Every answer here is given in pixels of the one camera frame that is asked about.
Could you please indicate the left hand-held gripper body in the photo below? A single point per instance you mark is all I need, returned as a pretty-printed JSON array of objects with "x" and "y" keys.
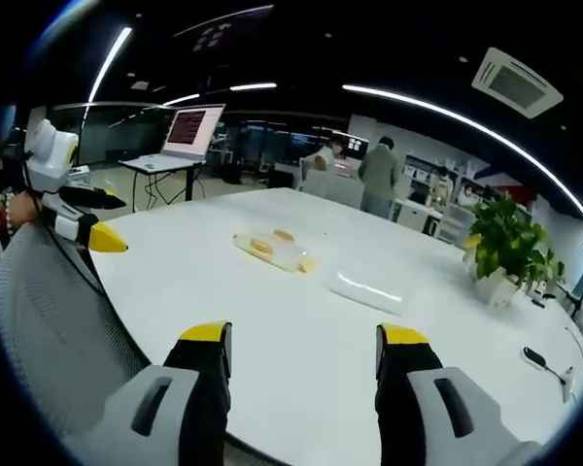
[{"x": 46, "y": 155}]

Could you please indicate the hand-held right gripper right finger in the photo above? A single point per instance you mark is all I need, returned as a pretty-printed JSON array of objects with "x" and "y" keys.
[{"x": 466, "y": 422}]

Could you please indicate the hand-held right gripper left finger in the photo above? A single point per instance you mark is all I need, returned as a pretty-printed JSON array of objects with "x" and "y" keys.
[{"x": 141, "y": 417}]

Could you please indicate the yellow plastic buckle part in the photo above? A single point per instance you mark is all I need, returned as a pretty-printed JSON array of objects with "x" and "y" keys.
[
  {"x": 283, "y": 235},
  {"x": 260, "y": 245},
  {"x": 307, "y": 266}
]

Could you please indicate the person's left hand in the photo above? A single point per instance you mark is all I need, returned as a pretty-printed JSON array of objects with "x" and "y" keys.
[{"x": 24, "y": 211}]

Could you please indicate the black laptop stand table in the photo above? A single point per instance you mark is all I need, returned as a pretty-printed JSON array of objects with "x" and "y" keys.
[{"x": 165, "y": 177}]

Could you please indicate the grey mesh office chair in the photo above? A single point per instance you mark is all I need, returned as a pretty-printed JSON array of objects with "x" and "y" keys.
[{"x": 53, "y": 330}]

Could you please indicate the white plug adapter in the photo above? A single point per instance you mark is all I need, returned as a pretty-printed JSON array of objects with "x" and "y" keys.
[{"x": 569, "y": 386}]

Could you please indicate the straight ceiling light strip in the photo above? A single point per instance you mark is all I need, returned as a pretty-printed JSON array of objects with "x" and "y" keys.
[{"x": 108, "y": 63}]

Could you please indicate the open white laptop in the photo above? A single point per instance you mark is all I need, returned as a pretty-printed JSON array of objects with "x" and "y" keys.
[{"x": 189, "y": 131}]

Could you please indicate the short ceiling light strip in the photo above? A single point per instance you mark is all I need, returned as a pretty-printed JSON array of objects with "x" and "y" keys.
[
  {"x": 252, "y": 87},
  {"x": 181, "y": 100}
]

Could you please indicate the small black object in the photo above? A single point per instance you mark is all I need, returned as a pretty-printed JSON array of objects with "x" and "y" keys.
[{"x": 539, "y": 303}]

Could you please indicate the large clear plastic bag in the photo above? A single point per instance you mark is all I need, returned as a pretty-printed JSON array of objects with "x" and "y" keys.
[{"x": 369, "y": 289}]

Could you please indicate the potted green plant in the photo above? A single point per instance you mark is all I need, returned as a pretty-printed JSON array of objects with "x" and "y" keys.
[{"x": 507, "y": 242}]

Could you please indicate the small clear plastic bag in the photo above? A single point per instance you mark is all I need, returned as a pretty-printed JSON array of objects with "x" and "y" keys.
[{"x": 284, "y": 253}]

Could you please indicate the white storage cabinet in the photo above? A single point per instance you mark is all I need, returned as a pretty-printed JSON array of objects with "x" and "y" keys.
[{"x": 435, "y": 218}]

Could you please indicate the long curved ceiling light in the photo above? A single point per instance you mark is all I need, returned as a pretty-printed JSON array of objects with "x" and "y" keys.
[{"x": 466, "y": 121}]

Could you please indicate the ceiling air conditioner vent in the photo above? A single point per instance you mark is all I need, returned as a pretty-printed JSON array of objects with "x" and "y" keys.
[{"x": 517, "y": 82}]

